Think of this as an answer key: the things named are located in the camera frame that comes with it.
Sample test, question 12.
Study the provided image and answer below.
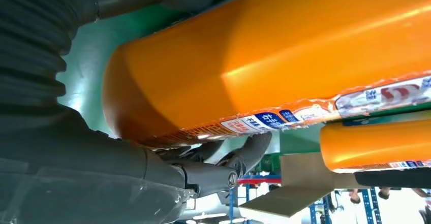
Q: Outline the open cardboard box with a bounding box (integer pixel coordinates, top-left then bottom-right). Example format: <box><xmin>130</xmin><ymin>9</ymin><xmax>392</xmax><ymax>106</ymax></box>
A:
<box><xmin>239</xmin><ymin>152</ymin><xmax>367</xmax><ymax>218</ymax></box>

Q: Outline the green plastic crate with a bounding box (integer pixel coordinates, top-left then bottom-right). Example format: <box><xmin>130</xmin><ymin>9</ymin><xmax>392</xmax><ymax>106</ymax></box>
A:
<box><xmin>259</xmin><ymin>153</ymin><xmax>282</xmax><ymax>174</ymax></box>

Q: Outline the black carrying case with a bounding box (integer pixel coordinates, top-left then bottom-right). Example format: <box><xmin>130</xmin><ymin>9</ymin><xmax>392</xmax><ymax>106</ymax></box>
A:
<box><xmin>354</xmin><ymin>168</ymin><xmax>431</xmax><ymax>189</ymax></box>

